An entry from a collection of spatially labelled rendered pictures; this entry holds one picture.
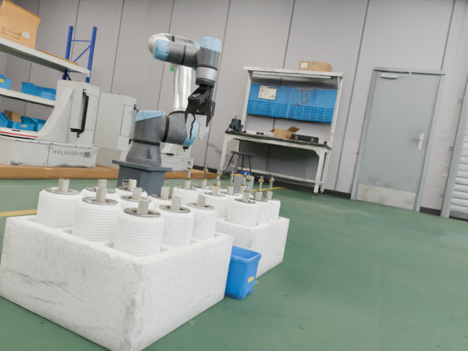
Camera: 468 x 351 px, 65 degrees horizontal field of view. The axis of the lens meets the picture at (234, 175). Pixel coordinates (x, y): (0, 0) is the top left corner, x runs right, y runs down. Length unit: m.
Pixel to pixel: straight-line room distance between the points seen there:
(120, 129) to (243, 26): 3.95
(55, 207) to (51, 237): 0.08
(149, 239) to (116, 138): 3.08
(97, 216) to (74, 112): 2.66
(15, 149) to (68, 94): 0.77
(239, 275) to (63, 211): 0.49
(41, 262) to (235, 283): 0.50
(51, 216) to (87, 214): 0.11
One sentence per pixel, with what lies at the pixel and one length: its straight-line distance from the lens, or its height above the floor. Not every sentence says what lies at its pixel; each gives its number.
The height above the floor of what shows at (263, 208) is 0.23.
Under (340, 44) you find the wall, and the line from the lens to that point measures 6.57.
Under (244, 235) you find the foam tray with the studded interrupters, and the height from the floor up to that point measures 0.15.
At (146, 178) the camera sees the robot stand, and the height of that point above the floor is 0.25.
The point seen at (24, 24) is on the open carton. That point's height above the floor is 1.76.
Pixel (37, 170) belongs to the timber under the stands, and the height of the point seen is 0.06.
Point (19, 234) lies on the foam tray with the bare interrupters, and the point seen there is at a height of 0.15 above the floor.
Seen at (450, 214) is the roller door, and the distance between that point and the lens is 6.21.
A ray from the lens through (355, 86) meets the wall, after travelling 6.36.
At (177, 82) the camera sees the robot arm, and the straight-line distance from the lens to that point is 1.73.
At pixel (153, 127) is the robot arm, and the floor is 0.46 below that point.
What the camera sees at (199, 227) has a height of 0.21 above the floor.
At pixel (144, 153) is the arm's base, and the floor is 0.35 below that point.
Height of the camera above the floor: 0.40
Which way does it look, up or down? 3 degrees down
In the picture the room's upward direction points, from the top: 9 degrees clockwise
